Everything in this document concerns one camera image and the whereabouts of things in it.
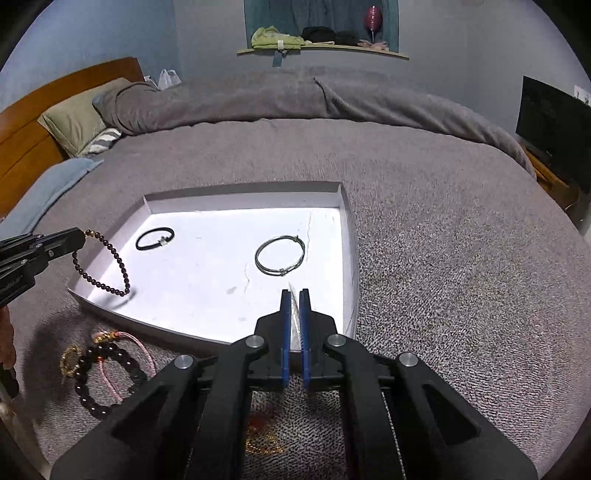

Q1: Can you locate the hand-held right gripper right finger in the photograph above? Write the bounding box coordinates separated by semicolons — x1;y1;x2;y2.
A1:
299;288;539;480

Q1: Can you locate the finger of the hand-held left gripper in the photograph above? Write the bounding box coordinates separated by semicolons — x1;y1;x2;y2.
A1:
43;239;87;259
32;227;86;244

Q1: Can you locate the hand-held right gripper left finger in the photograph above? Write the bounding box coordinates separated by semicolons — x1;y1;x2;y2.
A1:
50;288;293;480

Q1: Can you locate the small dark bead bracelet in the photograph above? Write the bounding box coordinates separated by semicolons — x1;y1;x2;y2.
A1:
72;228;132;297

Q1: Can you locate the white shallow tray box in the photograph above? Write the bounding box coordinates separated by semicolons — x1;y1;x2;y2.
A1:
66;181;360;344

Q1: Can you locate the red and gold ornament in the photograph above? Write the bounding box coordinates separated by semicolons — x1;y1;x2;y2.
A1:
245;406;284;455

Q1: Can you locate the gold bead bracelet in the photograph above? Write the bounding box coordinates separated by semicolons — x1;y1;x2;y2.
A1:
60;344;83;380

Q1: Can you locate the large dark bead bracelet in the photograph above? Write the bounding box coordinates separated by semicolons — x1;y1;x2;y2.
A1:
74;344;148;420

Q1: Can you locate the pink cord bracelet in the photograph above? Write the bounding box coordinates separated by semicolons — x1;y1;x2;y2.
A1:
95;330;157;402

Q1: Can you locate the person's left hand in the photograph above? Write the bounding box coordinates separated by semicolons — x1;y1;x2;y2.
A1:
0;305;17;370

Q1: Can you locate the light blue sheet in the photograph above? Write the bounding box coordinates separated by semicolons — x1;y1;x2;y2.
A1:
0;158;105;241

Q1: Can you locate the wooden headboard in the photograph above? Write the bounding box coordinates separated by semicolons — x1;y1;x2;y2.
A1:
0;57;145;217

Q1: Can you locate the striped pillow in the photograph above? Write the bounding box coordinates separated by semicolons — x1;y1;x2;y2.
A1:
84;128;123;155

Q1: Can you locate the olive green pillow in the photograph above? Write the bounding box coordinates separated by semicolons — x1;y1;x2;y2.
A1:
38;78;132;158

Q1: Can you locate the grey bed blanket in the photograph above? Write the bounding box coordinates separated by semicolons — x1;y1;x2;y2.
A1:
0;117;587;480

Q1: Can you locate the grey folded duvet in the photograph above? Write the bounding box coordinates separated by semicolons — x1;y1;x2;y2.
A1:
92;69;537;178

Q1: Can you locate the green cloth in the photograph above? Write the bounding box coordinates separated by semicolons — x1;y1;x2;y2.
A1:
252;26;306;50

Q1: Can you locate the wooden window shelf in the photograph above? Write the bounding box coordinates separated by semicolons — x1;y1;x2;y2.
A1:
237;42;410;61

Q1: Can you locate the wooden stand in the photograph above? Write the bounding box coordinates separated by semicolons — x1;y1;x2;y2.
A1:
519;142;583;217

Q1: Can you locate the black cloth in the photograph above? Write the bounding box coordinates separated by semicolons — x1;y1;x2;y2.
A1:
301;26;365;46

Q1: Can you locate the pink wine glass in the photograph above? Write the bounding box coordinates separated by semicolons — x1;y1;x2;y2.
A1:
365;6;383;44

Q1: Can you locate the black monitor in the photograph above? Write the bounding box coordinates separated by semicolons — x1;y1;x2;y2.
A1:
515;76;591;183

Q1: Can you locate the silver wire bangle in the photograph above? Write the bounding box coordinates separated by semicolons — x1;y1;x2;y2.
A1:
254;235;306;277

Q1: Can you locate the black hair tie bracelet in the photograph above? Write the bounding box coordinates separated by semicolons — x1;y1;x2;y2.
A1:
136;226;175;251

